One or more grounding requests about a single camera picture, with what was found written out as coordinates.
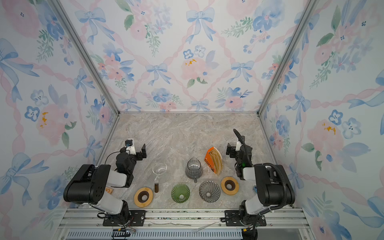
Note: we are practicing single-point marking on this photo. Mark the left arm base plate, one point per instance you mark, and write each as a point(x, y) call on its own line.
point(136, 219)

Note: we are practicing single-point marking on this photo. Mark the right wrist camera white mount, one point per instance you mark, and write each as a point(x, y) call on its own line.
point(238, 146)

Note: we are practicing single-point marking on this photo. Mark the green glass dripper cone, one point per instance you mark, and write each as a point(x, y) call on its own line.
point(180, 193)

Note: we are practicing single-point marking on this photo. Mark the aluminium mounting rail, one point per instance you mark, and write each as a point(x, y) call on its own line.
point(183, 224)

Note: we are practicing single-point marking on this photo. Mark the clear glass server wooden handle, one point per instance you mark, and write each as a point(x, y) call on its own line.
point(158, 170)

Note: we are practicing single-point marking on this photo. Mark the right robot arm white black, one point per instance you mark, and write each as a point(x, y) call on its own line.
point(274, 190)

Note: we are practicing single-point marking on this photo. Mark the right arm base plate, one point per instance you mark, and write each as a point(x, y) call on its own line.
point(233, 218)

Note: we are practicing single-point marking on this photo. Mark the orange coffee filter pack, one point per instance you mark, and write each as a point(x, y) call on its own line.
point(214, 160)

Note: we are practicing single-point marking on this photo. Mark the grey glass dripper cone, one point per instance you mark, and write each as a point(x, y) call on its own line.
point(209, 191)

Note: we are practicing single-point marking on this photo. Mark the grey glass carafe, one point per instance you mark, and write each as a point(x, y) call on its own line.
point(194, 169)

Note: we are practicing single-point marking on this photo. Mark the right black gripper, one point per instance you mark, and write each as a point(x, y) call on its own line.
point(233, 150)

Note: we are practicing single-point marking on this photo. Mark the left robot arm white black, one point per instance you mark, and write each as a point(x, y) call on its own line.
point(89, 184)

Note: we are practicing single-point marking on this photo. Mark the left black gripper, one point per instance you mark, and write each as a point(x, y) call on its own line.
point(139, 153)

